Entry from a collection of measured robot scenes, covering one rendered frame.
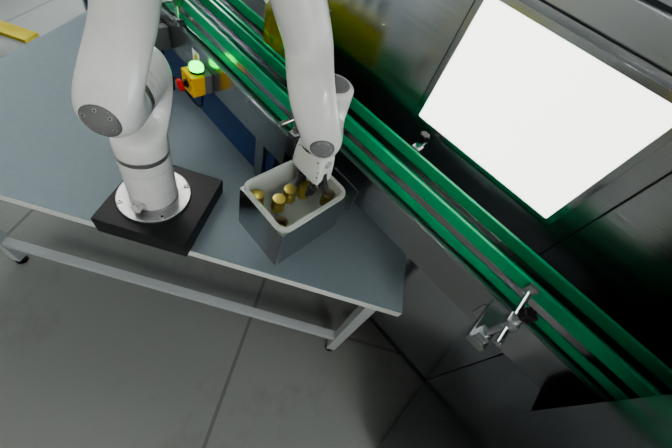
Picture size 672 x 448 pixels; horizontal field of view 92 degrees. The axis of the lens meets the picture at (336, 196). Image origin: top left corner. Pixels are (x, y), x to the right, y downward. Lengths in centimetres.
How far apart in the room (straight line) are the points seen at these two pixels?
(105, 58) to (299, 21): 33
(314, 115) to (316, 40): 12
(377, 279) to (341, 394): 79
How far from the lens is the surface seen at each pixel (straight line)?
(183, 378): 169
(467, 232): 79
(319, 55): 58
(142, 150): 85
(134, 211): 102
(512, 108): 82
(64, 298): 191
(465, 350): 143
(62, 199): 120
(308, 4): 56
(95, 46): 70
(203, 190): 106
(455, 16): 84
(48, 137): 139
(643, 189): 86
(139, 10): 65
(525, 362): 95
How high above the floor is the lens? 165
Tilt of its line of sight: 50 degrees down
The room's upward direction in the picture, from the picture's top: 23 degrees clockwise
